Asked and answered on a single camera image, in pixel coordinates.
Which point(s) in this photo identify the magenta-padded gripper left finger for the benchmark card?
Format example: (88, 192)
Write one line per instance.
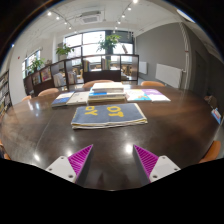
(61, 166)

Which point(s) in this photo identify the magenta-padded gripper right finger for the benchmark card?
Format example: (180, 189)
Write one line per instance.
(164, 166)

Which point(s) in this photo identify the dark blue book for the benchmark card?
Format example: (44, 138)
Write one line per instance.
(61, 99)

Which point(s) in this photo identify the thin white book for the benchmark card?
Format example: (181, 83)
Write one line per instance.
(78, 98)

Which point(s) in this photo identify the purple and white book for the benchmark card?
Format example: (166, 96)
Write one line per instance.
(156, 95)

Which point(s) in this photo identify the small blue and white box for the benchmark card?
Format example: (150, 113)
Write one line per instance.
(216, 115)

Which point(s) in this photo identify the colourful cyan and yellow book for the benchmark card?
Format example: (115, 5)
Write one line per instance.
(136, 95)

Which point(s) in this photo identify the tan book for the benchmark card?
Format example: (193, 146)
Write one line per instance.
(106, 100)

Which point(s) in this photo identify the brown bag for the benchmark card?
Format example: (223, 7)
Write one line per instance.
(211, 101)

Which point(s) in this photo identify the bright blue book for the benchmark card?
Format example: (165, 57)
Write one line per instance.
(106, 94)

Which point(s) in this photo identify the large thick white book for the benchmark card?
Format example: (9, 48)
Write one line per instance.
(107, 87)

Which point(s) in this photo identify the dark open shelf unit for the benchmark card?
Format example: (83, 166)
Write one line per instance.
(101, 75)

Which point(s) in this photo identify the green potted plant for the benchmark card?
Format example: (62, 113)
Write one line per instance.
(35, 64)
(64, 50)
(109, 42)

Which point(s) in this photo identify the narrow side window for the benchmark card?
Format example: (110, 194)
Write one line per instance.
(31, 60)

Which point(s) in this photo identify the large multi-pane window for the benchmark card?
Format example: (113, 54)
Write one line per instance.
(91, 38)

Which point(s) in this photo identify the ceiling air conditioner unit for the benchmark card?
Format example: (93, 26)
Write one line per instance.
(91, 17)

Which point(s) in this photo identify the round white ceiling lamps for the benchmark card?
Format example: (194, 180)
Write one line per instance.
(185, 15)

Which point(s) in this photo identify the ceiling track spotlights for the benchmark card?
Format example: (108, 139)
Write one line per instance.
(49, 13)

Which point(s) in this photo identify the large white wall radiator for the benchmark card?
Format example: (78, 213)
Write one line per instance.
(169, 75)

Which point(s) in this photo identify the wall bookshelf with books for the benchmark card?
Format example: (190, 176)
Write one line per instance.
(4, 93)

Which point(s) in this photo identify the small white wall radiator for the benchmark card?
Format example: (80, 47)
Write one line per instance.
(143, 67)

